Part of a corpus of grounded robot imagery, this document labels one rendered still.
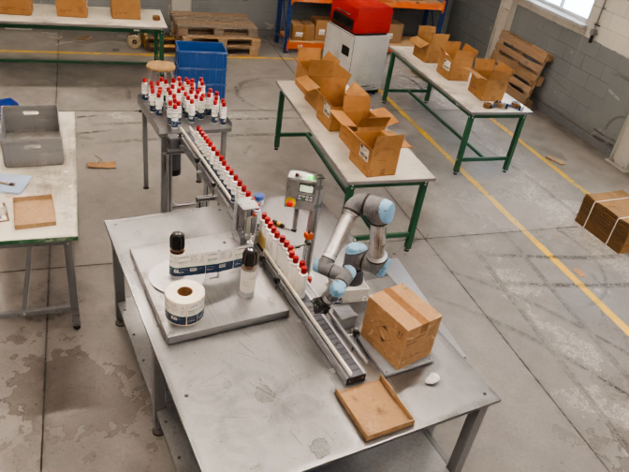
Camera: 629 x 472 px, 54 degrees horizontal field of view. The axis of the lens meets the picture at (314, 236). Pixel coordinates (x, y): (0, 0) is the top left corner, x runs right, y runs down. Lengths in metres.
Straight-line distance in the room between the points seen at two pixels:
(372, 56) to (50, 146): 5.20
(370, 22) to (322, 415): 6.48
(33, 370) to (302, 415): 2.02
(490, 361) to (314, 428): 2.17
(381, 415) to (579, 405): 2.09
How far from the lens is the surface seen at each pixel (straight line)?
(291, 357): 3.18
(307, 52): 6.73
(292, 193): 3.40
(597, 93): 9.19
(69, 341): 4.50
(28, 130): 5.37
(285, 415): 2.92
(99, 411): 4.05
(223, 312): 3.31
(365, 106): 5.64
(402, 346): 3.11
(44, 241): 4.07
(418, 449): 3.74
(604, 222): 6.79
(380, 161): 5.00
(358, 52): 8.67
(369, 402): 3.05
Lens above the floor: 3.06
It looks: 33 degrees down
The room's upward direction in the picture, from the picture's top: 9 degrees clockwise
